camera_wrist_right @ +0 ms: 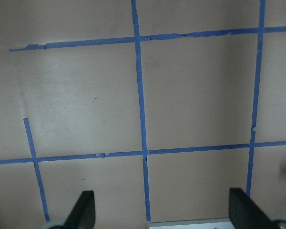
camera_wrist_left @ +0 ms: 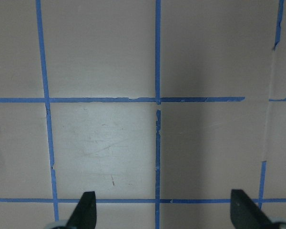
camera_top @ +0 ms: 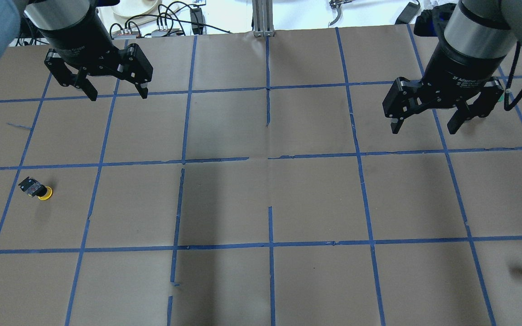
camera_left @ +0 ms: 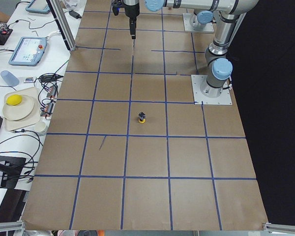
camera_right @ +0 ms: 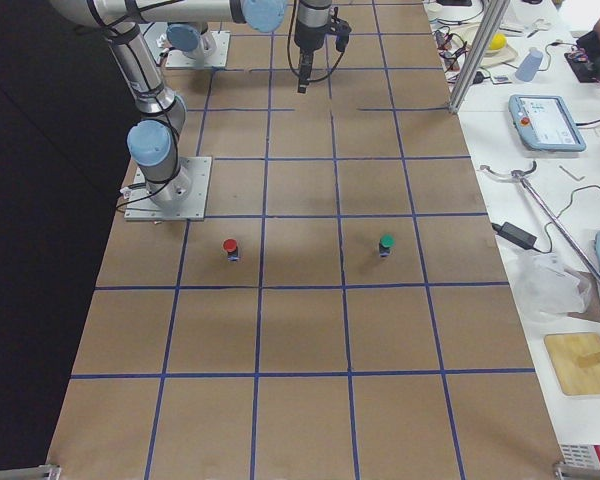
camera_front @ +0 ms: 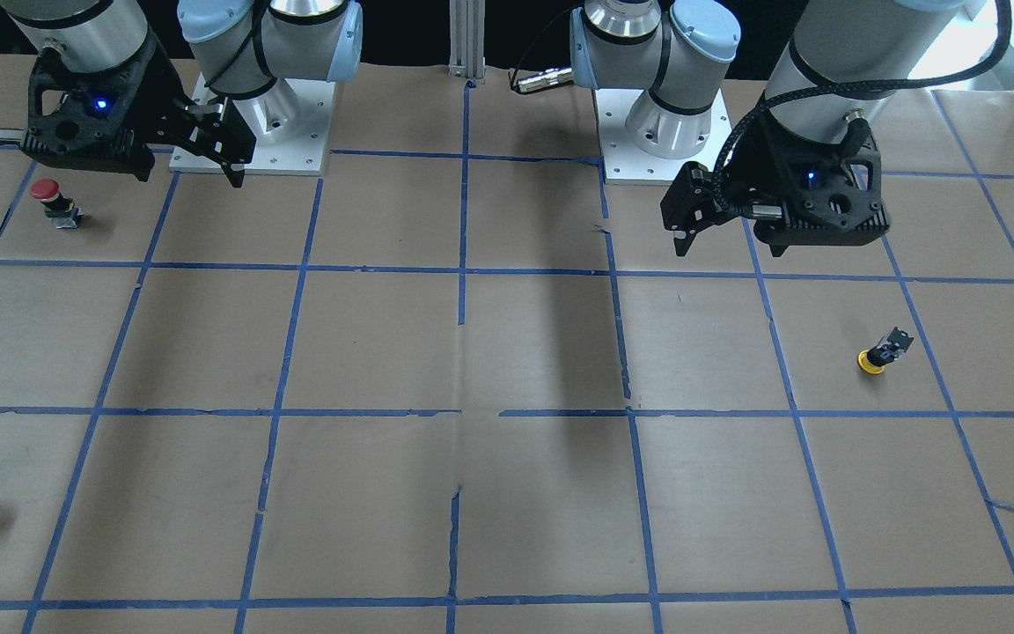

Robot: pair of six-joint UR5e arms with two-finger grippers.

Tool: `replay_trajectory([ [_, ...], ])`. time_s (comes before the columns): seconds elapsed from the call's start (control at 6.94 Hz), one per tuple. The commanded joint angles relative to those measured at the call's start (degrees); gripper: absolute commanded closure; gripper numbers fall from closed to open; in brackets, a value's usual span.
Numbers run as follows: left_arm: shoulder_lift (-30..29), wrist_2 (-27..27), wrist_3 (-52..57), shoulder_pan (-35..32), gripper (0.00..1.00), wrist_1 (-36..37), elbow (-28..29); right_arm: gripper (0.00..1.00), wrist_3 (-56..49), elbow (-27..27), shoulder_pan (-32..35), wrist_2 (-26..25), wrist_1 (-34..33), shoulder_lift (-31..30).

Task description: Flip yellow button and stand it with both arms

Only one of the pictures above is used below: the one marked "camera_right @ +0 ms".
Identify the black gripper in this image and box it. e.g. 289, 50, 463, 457
294, 0, 329, 94

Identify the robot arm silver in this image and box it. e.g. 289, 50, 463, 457
166, 22, 217, 61
52, 1, 286, 219

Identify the green push button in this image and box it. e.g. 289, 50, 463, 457
378, 234, 395, 258

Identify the red push button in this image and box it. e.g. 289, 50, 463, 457
222, 238, 240, 262

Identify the beige tray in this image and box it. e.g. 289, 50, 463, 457
480, 40, 518, 67

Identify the yellow lemon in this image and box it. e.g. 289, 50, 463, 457
488, 33, 507, 52

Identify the translucent blue cup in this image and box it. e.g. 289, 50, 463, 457
514, 47, 544, 83

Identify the metal reacher stick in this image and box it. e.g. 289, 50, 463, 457
479, 160, 600, 289

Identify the black power adapter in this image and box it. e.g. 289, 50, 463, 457
492, 222, 537, 250

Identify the clear plastic bag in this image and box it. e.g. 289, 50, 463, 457
505, 251, 593, 323

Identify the wooden cutting board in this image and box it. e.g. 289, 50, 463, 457
544, 333, 600, 396

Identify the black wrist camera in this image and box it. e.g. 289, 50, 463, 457
328, 13, 352, 53

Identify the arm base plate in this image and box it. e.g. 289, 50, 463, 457
123, 157, 212, 221
165, 31, 230, 70

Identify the aluminium frame post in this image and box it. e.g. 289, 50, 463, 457
448, 0, 509, 114

